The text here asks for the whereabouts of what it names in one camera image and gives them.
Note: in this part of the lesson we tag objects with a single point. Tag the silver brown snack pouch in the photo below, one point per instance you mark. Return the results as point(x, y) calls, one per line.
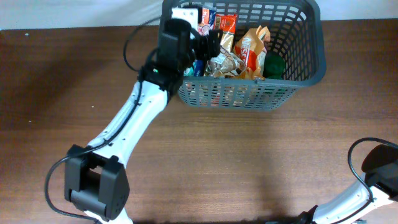
point(226, 64)

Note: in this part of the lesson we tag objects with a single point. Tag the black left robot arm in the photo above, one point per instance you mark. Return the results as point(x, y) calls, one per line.
point(95, 176)

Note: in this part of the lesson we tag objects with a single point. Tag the green-lid jar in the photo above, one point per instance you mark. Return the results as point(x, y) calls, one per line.
point(274, 66)
point(273, 93)

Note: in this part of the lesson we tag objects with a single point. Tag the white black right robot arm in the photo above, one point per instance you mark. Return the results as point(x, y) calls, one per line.
point(376, 187)

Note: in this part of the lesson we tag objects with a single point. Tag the orange snack bag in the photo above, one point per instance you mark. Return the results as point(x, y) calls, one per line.
point(251, 49)

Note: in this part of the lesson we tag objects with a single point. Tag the San Remo spaghetti packet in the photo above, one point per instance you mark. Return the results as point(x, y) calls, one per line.
point(227, 23)

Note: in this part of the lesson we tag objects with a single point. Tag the grey plastic slotted basket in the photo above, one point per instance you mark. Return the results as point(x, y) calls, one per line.
point(296, 35)

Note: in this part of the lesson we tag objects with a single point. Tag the Kleenex tissue multipack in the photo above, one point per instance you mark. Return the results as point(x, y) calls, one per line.
point(206, 23)

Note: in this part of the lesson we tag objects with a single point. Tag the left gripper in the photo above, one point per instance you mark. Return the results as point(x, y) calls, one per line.
point(211, 42)

